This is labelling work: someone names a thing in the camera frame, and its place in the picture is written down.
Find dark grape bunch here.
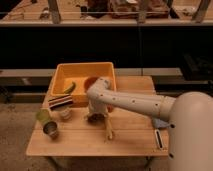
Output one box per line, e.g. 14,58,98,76
88,114,104,123

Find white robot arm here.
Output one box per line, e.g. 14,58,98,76
85,77,213,171

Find yellow plastic tray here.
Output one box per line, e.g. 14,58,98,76
51,62,116,103

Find yellow banana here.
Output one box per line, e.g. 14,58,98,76
105,117,114,140

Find blue cloth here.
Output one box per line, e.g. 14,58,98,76
152,118,169,129

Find red bowl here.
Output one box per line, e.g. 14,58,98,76
84,77,97,91

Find wooden shelf with clutter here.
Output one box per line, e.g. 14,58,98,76
0,0,213,26

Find white black brush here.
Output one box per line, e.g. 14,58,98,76
154,129,167,150

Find green cup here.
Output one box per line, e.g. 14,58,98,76
36,109,51,125

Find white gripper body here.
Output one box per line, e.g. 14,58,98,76
87,104,108,120

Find striped cloth block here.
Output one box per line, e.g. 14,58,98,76
48,95,73,109

